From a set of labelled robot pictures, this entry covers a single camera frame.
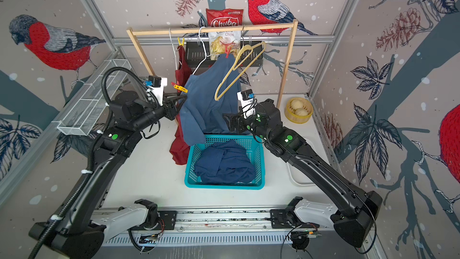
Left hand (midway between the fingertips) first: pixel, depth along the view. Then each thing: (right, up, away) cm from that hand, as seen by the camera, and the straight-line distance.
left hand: (185, 91), depth 63 cm
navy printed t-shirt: (+13, -32, +21) cm, 40 cm away
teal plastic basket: (+29, -28, +27) cm, 48 cm away
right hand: (+16, -7, +4) cm, 18 cm away
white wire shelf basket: (-45, -10, +9) cm, 47 cm away
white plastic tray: (+50, -39, +22) cm, 67 cm away
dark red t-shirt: (-10, -28, +27) cm, 40 cm away
